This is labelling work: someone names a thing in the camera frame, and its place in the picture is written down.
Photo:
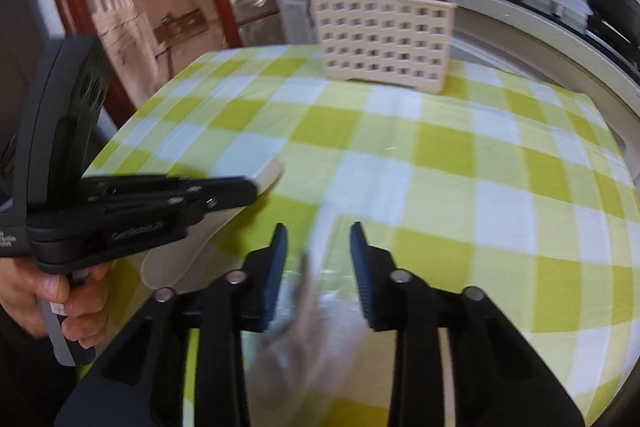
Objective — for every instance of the person's left hand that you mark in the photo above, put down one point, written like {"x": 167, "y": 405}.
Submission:
{"x": 25, "y": 297}

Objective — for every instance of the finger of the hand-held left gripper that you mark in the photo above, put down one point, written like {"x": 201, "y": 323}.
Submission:
{"x": 225, "y": 191}
{"x": 150, "y": 211}

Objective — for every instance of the cardboard boxes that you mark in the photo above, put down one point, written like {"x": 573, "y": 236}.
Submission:
{"x": 180, "y": 24}

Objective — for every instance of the white ceramic spoon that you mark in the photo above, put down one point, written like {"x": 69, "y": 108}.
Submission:
{"x": 290, "y": 347}
{"x": 175, "y": 257}

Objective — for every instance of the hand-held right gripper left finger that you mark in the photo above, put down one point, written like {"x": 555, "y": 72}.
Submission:
{"x": 276, "y": 267}

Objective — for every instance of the white perforated plastic basket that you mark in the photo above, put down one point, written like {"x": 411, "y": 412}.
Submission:
{"x": 380, "y": 37}

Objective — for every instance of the yellow green checkered tablecloth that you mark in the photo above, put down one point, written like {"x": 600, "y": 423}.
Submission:
{"x": 450, "y": 187}

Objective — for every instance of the black wok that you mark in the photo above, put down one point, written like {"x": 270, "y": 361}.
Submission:
{"x": 610, "y": 2}

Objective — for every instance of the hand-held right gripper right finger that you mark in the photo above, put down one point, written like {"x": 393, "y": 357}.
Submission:
{"x": 361, "y": 267}

